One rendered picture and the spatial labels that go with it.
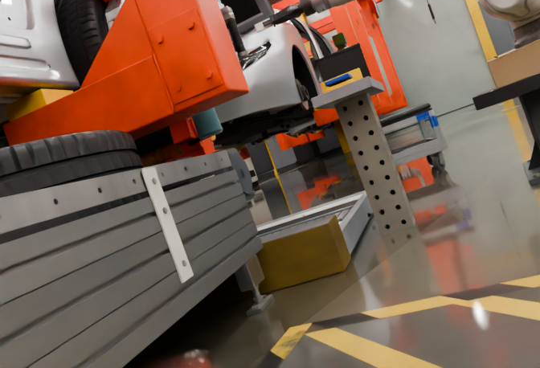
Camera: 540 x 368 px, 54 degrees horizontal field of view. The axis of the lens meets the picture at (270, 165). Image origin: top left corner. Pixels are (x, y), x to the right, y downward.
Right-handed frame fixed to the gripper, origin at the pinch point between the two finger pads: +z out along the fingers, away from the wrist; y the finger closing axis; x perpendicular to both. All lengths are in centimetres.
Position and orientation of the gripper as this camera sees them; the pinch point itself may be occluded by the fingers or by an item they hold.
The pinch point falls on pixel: (263, 25)
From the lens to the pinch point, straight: 209.2
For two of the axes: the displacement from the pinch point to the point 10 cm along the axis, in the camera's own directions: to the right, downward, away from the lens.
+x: -3.4, -9.4, 0.0
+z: -8.9, 3.3, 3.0
